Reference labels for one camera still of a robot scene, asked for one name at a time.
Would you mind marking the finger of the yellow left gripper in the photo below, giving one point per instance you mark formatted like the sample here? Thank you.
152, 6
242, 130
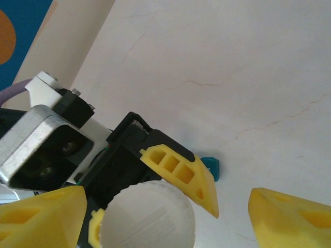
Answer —
204, 191
95, 227

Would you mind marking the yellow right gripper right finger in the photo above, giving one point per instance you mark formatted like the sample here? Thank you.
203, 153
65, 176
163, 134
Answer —
292, 224

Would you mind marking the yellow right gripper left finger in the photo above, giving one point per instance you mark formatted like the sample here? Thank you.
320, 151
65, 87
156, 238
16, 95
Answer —
38, 222

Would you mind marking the teal pill organizer box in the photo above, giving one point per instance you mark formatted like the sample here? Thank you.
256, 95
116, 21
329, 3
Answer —
213, 168

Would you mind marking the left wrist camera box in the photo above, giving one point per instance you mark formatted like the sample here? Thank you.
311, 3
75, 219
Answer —
28, 129

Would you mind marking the white pill bottle orange label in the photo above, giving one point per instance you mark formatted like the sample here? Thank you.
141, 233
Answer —
144, 214

